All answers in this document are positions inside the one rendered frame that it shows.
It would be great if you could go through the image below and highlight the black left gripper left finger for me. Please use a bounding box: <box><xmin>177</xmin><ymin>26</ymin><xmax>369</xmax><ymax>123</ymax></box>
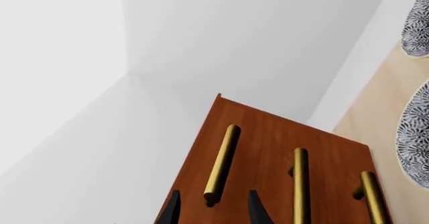
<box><xmin>156</xmin><ymin>190</ymin><xmax>182</xmax><ymax>224</ymax></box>

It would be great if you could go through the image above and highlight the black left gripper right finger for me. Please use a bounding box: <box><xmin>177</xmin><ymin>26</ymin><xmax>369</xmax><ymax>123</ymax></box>
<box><xmin>248</xmin><ymin>190</ymin><xmax>274</xmax><ymax>224</ymax></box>

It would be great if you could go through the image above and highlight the red-brown wooden cabinet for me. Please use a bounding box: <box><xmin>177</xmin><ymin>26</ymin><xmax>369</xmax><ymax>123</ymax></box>
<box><xmin>152</xmin><ymin>92</ymin><xmax>393</xmax><ymax>224</ymax></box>

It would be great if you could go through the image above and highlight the brass bar handle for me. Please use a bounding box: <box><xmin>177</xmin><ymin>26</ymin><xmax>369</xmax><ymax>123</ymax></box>
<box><xmin>202</xmin><ymin>123</ymin><xmax>241</xmax><ymax>208</ymax></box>
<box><xmin>288</xmin><ymin>148</ymin><xmax>311</xmax><ymax>224</ymax></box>
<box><xmin>352</xmin><ymin>170</ymin><xmax>387</xmax><ymax>224</ymax></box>

